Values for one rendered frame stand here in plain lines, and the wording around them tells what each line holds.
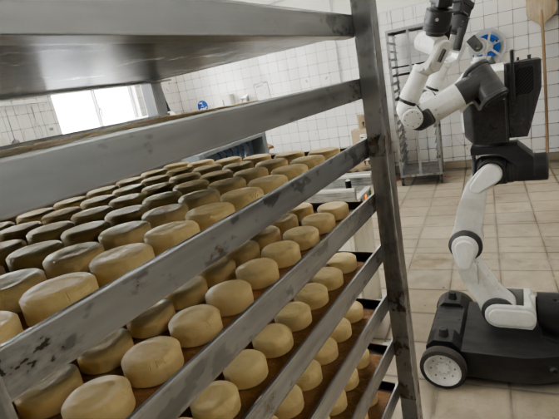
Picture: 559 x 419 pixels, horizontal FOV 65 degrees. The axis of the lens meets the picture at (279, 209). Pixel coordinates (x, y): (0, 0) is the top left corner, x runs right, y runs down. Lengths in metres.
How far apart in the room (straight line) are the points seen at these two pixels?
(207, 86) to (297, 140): 1.69
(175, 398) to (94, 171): 0.18
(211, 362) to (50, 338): 0.15
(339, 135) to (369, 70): 5.77
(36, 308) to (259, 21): 0.32
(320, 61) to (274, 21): 5.96
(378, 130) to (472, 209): 1.44
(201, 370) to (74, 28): 0.26
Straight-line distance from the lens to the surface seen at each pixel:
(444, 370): 2.25
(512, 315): 2.25
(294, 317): 0.58
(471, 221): 2.12
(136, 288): 0.32
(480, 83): 1.78
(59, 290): 0.34
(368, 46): 0.69
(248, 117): 0.42
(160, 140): 0.33
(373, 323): 0.73
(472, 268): 2.16
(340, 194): 2.20
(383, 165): 0.70
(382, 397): 0.90
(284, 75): 6.65
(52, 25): 0.30
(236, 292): 0.47
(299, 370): 0.52
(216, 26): 0.41
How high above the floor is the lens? 1.44
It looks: 15 degrees down
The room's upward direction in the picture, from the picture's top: 11 degrees counter-clockwise
